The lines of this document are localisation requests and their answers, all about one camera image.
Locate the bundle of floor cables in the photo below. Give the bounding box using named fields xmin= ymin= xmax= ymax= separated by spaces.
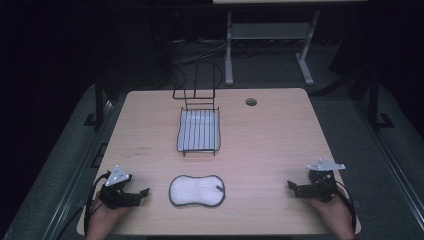
xmin=168 ymin=38 xmax=228 ymax=66

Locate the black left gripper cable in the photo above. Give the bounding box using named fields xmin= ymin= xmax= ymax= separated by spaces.
xmin=83 ymin=170 xmax=112 ymax=235

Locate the aluminium floor rail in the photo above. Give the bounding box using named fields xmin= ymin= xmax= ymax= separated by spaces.
xmin=39 ymin=99 xmax=116 ymax=240
xmin=354 ymin=99 xmax=424 ymax=231

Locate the white sponge with dark rim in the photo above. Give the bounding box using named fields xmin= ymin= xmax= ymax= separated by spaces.
xmin=168 ymin=174 xmax=226 ymax=208

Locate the person's left hand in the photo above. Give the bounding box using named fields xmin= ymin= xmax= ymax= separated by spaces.
xmin=85 ymin=197 xmax=132 ymax=240

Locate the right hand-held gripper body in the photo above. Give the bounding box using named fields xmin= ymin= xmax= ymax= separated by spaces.
xmin=299 ymin=158 xmax=346 ymax=203

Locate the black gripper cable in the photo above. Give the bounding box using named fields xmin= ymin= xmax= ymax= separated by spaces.
xmin=83 ymin=170 xmax=112 ymax=235
xmin=334 ymin=179 xmax=358 ymax=232

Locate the white metal stand frame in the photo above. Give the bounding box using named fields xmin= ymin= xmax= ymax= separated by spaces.
xmin=224 ymin=9 xmax=322 ymax=87

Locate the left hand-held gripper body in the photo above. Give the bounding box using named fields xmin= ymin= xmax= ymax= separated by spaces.
xmin=98 ymin=164 xmax=141 ymax=210

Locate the white ribbed drip tray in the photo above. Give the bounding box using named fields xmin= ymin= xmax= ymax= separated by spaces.
xmin=177 ymin=109 xmax=221 ymax=152

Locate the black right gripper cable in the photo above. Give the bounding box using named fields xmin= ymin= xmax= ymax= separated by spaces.
xmin=334 ymin=179 xmax=358 ymax=232

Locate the black metal post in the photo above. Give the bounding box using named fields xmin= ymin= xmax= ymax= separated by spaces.
xmin=83 ymin=74 xmax=107 ymax=131
xmin=366 ymin=71 xmax=396 ymax=131

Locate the black wire rack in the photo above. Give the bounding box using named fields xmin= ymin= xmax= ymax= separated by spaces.
xmin=172 ymin=59 xmax=224 ymax=157

